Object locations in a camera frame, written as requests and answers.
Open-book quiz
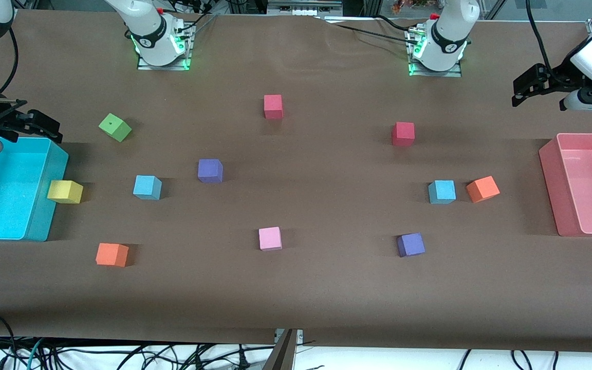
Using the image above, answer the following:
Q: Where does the light blue foam block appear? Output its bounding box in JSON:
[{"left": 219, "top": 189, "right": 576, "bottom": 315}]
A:
[
  {"left": 133, "top": 175, "right": 163, "bottom": 200},
  {"left": 428, "top": 180, "right": 456, "bottom": 205}
]

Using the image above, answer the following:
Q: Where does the yellow foam block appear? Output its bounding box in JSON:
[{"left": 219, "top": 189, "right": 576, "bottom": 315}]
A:
[{"left": 47, "top": 180, "right": 84, "bottom": 204}]

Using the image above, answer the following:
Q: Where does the green foam block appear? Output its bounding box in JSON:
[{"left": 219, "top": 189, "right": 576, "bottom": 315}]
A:
[{"left": 98, "top": 113, "right": 133, "bottom": 143}]

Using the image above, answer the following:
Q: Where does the pink plastic bin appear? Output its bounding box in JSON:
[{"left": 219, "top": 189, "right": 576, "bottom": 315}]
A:
[{"left": 539, "top": 133, "right": 592, "bottom": 237}]

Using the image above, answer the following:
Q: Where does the orange foam block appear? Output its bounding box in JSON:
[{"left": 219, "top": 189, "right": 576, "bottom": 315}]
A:
[
  {"left": 466, "top": 176, "right": 501, "bottom": 203},
  {"left": 96, "top": 243, "right": 130, "bottom": 268}
]

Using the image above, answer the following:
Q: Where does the red foam block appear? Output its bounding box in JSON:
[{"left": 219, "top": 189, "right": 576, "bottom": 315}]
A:
[
  {"left": 392, "top": 122, "right": 415, "bottom": 147},
  {"left": 264, "top": 95, "right": 284, "bottom": 120}
]

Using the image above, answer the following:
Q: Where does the purple foam block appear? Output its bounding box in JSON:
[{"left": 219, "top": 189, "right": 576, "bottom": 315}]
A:
[
  {"left": 197, "top": 159, "right": 224, "bottom": 184},
  {"left": 397, "top": 233, "right": 426, "bottom": 257}
]

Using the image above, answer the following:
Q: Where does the grey electronics box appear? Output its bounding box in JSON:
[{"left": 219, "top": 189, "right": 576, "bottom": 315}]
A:
[{"left": 267, "top": 0, "right": 344, "bottom": 17}]

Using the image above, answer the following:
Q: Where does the pink foam block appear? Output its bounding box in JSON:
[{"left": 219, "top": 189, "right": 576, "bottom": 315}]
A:
[{"left": 258, "top": 227, "right": 283, "bottom": 251}]

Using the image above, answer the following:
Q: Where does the brown table cover sheet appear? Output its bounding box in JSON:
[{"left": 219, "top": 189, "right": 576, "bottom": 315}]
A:
[{"left": 0, "top": 9, "right": 592, "bottom": 353}]

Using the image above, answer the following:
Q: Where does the dark metal beam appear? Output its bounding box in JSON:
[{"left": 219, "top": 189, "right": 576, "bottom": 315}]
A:
[{"left": 262, "top": 329, "right": 298, "bottom": 370}]

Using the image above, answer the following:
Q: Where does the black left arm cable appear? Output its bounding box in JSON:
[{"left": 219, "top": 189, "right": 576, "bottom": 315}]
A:
[{"left": 525, "top": 0, "right": 556, "bottom": 72}]

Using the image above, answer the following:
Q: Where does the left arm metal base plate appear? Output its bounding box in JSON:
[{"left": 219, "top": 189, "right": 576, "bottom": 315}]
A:
[{"left": 408, "top": 31, "right": 464, "bottom": 78}]

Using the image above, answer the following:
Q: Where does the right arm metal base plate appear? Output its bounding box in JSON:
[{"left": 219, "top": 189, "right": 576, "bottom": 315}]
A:
[{"left": 137, "top": 31, "right": 194, "bottom": 71}]

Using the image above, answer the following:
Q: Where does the black cable across table cover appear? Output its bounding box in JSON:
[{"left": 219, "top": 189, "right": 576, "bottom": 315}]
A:
[{"left": 322, "top": 14, "right": 420, "bottom": 42}]

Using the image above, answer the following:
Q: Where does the teal cable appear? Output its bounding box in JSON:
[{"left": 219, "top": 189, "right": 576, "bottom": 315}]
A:
[{"left": 25, "top": 338, "right": 46, "bottom": 370}]

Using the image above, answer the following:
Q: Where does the metal bracket at table edge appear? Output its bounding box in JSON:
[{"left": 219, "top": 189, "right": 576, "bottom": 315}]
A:
[{"left": 274, "top": 328, "right": 305, "bottom": 345}]

